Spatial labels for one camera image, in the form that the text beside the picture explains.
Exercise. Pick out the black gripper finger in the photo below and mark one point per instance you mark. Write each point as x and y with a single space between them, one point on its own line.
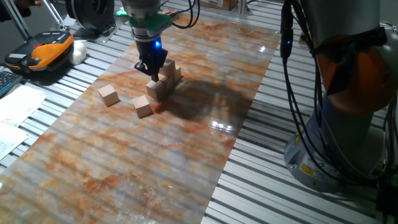
163 64
155 74

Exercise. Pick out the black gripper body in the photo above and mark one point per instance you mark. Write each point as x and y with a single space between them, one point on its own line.
150 51

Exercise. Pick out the light wooden cube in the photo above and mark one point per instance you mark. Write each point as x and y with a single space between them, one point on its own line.
169 67
142 106
178 74
168 82
108 95
155 90

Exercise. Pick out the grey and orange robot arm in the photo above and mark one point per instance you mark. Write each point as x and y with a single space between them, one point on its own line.
342 18

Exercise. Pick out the forearm in black sleeve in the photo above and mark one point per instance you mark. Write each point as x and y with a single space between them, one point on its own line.
12 12

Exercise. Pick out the person's hand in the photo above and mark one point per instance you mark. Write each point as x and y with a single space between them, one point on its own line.
28 3

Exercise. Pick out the white computer mouse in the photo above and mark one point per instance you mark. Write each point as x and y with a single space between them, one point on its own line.
77 53

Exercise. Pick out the brown cardboard box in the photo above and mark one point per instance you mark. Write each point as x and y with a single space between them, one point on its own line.
217 3

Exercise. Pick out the orange marble pattern mat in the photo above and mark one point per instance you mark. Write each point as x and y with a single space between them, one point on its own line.
140 161

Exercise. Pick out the aluminium extrusion profile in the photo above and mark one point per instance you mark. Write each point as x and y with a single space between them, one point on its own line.
244 6
17 18

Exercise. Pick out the orange and black teach pendant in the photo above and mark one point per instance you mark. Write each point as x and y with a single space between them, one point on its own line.
43 51

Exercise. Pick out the white paper sheet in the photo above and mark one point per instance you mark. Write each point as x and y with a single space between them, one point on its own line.
9 138
20 104

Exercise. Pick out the black computer keyboard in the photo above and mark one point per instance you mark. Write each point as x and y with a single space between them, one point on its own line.
7 82

